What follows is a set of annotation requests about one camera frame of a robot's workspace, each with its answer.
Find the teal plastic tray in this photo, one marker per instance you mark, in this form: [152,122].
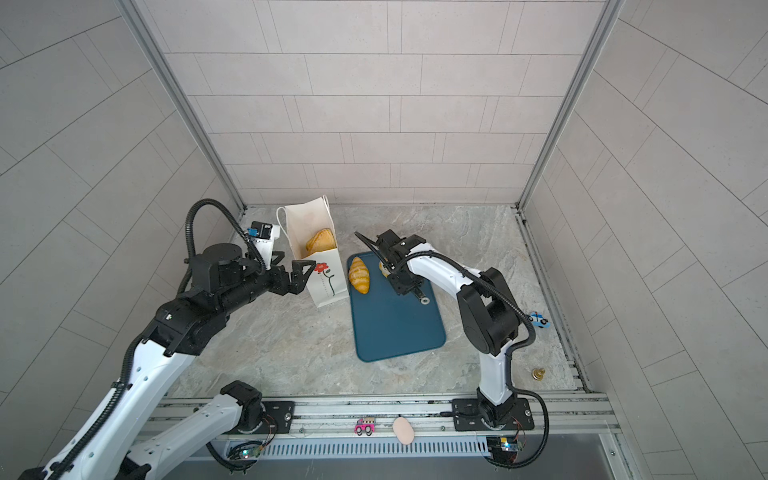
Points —
[387,325]

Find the orange triangular bread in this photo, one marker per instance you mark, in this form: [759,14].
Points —
[321,241]

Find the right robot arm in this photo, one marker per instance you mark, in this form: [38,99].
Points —
[495,326]

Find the pink toy truck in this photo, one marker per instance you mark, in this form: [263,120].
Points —
[365,426]

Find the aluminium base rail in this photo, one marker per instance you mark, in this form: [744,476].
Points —
[323,427]

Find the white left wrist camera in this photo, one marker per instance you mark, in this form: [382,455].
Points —
[263,236]

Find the left green circuit board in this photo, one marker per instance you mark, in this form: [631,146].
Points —
[246,452]

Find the right green circuit board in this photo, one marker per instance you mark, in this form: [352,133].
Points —
[504,450]

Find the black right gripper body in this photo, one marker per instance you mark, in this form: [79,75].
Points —
[404,282]

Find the floral paper bag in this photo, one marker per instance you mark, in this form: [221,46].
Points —
[299,223]

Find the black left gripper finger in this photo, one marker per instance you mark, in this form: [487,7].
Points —
[276,257]
[300,275]

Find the small brass knob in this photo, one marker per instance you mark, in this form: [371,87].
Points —
[538,374]

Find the pink oval toy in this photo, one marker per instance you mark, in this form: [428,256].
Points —
[403,430]

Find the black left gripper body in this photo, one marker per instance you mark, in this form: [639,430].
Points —
[271,281]

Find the yellow croissant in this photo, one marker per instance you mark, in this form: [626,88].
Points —
[359,276]

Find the blue toy police car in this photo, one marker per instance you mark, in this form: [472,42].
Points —
[539,320]

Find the green circuit board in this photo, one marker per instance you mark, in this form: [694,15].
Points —
[504,450]
[246,452]

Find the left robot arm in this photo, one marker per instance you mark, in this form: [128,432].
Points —
[218,281]

